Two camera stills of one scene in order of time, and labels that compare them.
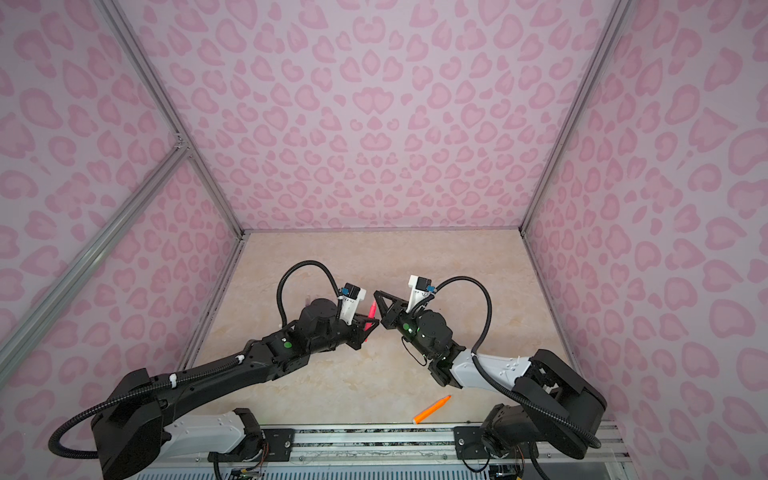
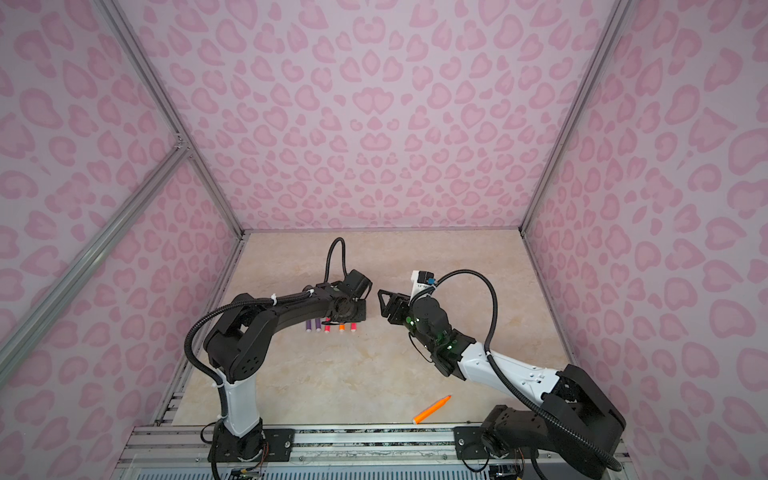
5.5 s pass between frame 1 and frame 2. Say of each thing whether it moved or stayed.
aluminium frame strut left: stayed
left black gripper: moved
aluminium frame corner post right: stayed
